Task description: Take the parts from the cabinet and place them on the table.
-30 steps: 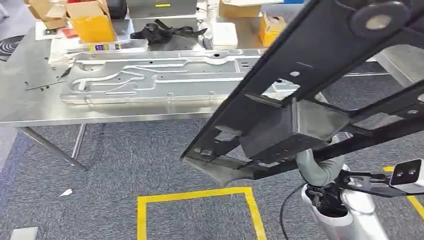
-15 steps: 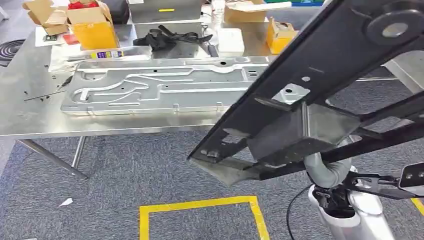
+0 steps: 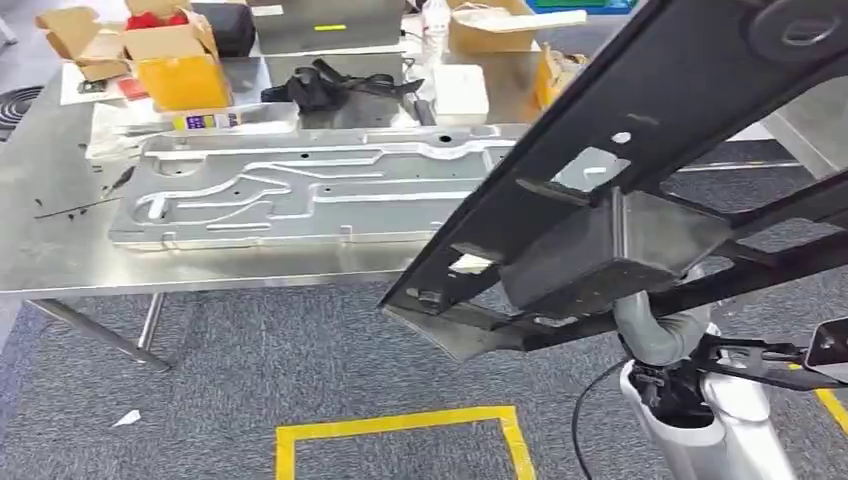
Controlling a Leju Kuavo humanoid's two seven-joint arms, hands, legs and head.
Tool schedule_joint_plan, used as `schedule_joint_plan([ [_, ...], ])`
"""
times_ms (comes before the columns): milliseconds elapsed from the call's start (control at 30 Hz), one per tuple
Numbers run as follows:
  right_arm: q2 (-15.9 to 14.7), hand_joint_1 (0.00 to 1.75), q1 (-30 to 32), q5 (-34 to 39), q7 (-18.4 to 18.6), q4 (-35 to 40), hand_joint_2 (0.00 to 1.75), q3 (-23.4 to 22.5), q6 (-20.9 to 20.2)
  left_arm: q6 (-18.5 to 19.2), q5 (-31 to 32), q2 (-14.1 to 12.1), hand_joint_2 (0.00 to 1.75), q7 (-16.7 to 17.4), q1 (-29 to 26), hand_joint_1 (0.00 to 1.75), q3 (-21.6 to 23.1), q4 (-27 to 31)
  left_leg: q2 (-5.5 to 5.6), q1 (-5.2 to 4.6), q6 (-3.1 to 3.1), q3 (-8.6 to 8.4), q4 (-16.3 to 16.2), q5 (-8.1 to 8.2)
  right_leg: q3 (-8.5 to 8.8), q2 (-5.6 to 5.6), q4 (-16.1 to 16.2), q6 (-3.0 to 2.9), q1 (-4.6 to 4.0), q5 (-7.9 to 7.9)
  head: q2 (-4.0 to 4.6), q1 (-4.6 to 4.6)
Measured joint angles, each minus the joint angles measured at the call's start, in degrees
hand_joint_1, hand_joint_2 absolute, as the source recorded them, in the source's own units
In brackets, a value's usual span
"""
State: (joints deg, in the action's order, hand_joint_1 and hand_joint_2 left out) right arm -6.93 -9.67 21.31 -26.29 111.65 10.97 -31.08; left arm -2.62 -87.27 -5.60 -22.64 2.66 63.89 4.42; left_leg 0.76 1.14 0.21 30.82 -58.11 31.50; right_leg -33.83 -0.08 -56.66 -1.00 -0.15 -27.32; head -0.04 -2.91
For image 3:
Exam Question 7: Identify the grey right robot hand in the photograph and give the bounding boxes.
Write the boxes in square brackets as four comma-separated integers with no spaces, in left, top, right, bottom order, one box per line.
[612,266,715,369]

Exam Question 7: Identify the black plastic plate with cutouts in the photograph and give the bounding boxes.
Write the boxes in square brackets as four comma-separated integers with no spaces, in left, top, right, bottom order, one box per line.
[378,0,848,364]

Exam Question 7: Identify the yellow floor tape strip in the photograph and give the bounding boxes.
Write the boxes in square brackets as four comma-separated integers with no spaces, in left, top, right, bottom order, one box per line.
[787,362,848,437]

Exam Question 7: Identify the yellow floor tape square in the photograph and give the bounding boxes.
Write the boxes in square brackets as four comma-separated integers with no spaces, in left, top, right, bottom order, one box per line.
[274,405,539,480]

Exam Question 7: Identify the yellow brown package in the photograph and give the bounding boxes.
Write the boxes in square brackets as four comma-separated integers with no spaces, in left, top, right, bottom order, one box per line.
[533,44,588,111]

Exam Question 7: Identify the white square box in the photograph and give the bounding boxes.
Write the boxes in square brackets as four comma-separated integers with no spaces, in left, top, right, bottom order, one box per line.
[432,64,491,128]

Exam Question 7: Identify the blue crate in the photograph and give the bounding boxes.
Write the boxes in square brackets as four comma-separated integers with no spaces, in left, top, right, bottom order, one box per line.
[526,0,641,16]

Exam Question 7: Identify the brown cardboard box with paper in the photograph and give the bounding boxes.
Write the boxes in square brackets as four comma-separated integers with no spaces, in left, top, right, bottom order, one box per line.
[446,0,589,56]

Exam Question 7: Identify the clear plastic bottle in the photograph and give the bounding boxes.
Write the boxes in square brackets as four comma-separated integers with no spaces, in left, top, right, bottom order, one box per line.
[419,0,452,65]

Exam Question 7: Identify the stamped grey metal panel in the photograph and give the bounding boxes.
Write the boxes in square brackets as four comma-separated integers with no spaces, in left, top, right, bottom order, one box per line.
[109,123,533,254]

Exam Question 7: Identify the grey metal case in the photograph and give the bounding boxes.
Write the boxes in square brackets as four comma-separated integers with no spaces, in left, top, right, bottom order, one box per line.
[248,0,407,89]

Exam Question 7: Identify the small labelled white box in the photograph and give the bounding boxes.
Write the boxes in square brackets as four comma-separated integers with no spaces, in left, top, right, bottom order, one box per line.
[171,111,242,133]

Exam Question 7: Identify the black bag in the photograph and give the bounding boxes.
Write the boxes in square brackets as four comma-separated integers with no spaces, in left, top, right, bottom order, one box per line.
[192,2,257,60]

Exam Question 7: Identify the yellow box with brown flaps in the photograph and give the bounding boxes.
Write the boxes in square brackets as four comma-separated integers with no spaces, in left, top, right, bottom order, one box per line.
[122,0,235,113]

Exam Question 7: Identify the red item in box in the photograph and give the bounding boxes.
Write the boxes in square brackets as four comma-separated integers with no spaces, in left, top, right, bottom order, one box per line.
[125,9,191,32]

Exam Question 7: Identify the white paper with red card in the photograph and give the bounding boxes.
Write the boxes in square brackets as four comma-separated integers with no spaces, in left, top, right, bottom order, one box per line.
[59,62,151,108]

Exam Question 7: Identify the steel work table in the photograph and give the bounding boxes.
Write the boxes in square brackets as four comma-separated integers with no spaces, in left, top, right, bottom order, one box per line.
[0,46,848,374]

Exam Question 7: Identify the open brown cardboard box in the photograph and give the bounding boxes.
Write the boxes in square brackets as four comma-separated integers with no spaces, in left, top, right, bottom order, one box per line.
[34,5,132,83]

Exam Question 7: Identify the black coiled mat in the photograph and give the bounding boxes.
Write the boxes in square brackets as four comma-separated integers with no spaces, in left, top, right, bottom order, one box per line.
[0,85,45,143]

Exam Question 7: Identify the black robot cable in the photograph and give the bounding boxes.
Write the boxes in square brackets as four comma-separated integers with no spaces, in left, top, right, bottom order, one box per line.
[570,357,631,480]

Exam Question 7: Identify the black strap bundle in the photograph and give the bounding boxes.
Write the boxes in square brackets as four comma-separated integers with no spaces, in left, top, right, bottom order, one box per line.
[260,58,426,115]

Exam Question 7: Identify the thin black wire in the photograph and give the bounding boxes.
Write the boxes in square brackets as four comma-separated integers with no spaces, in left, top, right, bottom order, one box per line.
[34,196,125,221]

